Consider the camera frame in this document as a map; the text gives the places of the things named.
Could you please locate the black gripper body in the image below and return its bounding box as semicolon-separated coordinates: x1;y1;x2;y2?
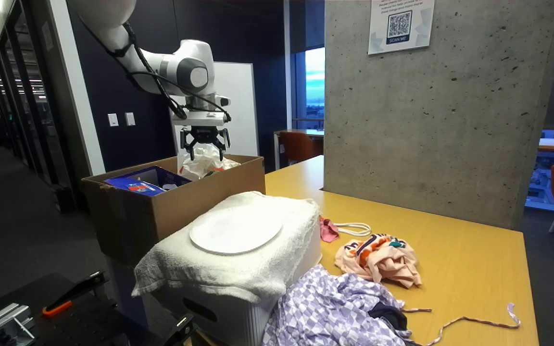
189;125;225;148

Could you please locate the white paper plate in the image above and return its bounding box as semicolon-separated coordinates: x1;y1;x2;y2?
189;208;285;258

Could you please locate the blue cardboard box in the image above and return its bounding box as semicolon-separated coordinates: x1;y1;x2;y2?
102;166;193;200

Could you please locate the brown cardboard box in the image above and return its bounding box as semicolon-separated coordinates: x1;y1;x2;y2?
81;152;268;268

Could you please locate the white storage container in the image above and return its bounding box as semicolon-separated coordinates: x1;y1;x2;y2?
141;252;323;346

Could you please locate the white whiteboard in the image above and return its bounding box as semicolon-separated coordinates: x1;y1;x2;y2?
169;60;260;158

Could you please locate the orange chair behind pillar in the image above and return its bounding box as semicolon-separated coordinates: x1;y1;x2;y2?
279;131;325;166

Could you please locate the white towel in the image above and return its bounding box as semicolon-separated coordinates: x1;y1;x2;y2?
131;191;323;306

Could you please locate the small pink cloth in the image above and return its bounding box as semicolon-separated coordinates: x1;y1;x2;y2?
318;216;373;246

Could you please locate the black tool orange grip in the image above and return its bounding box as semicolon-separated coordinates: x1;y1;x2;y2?
41;268;108;321

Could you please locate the peach printed cloth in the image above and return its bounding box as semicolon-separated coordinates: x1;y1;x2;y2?
333;233;423;291

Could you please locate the purple checkered cloth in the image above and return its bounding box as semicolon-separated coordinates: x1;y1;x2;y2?
264;266;416;346

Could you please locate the QR code poster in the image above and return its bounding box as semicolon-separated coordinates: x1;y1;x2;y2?
368;0;437;56

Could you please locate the dark navy cloth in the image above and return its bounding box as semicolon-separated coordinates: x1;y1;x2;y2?
369;304;412;333

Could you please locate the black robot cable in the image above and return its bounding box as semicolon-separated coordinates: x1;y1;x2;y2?
83;18;235;125

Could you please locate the thin lavender string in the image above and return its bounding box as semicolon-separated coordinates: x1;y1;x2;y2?
427;302;523;346

